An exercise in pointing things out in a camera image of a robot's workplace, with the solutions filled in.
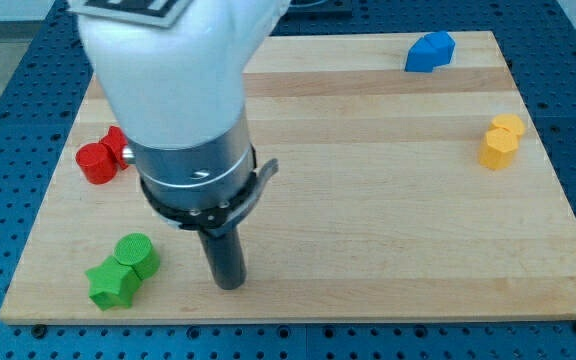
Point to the blue cube block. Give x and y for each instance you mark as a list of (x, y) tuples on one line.
[(422, 57)]

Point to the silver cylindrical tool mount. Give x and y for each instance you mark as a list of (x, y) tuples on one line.
[(211, 186)]

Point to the red cylinder block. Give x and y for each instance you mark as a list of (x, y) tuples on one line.
[(96, 163)]

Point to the yellow hexagon block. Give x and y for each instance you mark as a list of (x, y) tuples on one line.
[(498, 149)]

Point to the green cylinder block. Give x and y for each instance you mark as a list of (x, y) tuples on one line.
[(137, 251)]

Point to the black white marker tag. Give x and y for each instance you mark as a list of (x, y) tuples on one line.
[(158, 13)]

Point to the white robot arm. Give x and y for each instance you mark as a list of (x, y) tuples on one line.
[(172, 72)]

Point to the green star block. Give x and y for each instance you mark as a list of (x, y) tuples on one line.
[(112, 284)]

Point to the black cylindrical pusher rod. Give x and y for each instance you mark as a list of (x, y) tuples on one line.
[(225, 258)]

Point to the blue hexagon block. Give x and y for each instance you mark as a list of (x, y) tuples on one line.
[(443, 44)]

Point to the red star block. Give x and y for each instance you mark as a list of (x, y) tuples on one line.
[(115, 141)]

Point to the yellow cylinder block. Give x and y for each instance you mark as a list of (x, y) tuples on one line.
[(509, 122)]

